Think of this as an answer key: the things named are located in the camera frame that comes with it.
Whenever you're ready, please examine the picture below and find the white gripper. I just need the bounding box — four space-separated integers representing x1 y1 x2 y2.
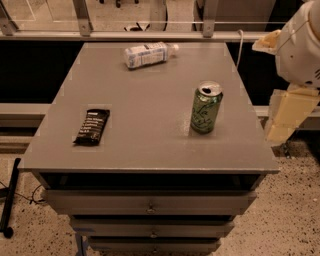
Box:
252 2 320 144

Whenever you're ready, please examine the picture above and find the green soda can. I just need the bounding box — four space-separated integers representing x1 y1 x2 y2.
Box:
190 81 223 134

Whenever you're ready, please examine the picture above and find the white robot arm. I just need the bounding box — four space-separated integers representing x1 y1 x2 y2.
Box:
252 0 320 145

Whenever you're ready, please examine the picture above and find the black rxbar chocolate bar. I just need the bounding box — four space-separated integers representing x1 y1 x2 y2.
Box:
74 109 110 146

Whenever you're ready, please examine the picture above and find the clear plastic water bottle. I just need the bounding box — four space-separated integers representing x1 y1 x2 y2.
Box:
124 42 179 69

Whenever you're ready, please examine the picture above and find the grey drawer cabinet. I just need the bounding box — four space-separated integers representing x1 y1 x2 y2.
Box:
18 41 280 254

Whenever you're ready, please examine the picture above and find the top grey drawer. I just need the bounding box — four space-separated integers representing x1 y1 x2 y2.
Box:
44 190 256 216

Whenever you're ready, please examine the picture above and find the grey drawer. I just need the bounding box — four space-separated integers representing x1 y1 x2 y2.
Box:
44 190 256 216
88 237 221 253
70 216 234 238

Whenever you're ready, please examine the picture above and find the bottom grey drawer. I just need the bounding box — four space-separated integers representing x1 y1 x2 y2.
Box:
88 237 221 253

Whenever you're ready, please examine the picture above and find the middle grey drawer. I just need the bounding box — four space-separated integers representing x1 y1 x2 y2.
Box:
70 216 234 238

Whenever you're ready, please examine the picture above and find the black stand leg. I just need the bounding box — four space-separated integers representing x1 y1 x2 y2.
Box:
0 158 21 239

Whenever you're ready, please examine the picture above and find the white hanging cable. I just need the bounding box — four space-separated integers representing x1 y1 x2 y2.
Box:
235 29 245 69

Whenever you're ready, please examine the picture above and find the metal window rail frame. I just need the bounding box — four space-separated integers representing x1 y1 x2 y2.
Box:
0 0 282 41

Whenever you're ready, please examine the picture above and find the black floor cable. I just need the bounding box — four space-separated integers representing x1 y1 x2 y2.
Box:
0 181 47 206

